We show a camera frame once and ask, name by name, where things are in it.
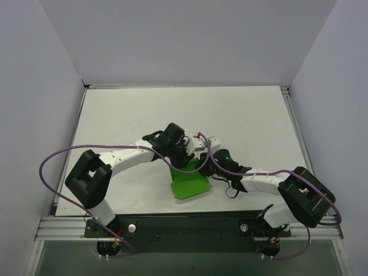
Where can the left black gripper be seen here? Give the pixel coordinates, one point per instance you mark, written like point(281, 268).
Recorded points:
point(180, 157)

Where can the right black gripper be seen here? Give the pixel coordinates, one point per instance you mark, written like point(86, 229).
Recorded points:
point(206, 165)

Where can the green paper box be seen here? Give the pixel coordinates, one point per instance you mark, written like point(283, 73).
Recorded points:
point(187, 185)

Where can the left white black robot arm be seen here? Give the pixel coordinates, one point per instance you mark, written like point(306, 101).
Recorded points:
point(89, 178)

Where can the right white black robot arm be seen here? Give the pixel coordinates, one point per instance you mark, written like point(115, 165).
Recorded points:
point(305, 199)

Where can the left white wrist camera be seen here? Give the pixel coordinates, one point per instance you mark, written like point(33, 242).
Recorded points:
point(196, 143)

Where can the aluminium frame rail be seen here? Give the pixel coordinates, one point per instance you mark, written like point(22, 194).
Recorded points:
point(297, 130)

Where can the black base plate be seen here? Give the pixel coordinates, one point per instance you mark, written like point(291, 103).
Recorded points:
point(201, 232)

